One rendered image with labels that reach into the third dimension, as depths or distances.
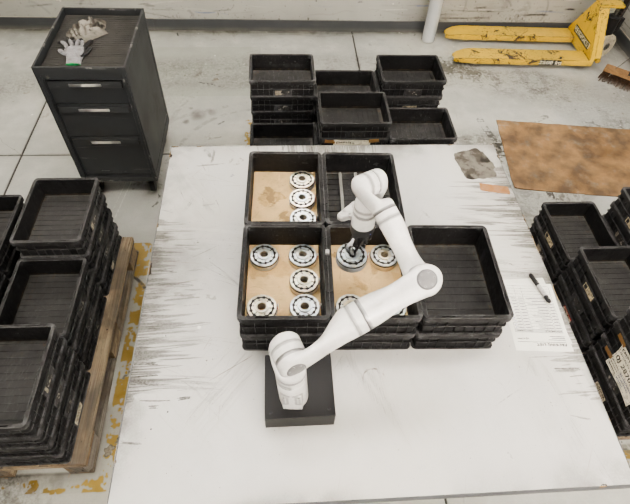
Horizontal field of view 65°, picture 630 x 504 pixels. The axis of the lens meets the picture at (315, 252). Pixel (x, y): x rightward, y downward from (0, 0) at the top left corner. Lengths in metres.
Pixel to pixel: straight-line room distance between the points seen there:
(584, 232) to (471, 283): 1.32
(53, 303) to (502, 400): 1.89
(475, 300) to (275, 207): 0.84
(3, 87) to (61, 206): 2.05
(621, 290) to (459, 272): 1.08
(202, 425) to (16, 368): 0.85
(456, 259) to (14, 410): 1.72
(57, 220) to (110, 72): 0.77
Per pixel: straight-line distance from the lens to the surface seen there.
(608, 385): 2.62
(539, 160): 3.89
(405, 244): 1.41
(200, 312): 1.90
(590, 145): 4.22
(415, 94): 3.29
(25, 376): 2.23
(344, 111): 3.08
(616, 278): 2.83
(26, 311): 2.53
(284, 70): 3.42
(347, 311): 1.34
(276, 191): 2.08
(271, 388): 1.66
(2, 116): 4.32
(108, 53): 2.97
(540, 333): 2.04
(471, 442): 1.77
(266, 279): 1.79
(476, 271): 1.94
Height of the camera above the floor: 2.30
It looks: 52 degrees down
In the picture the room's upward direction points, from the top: 4 degrees clockwise
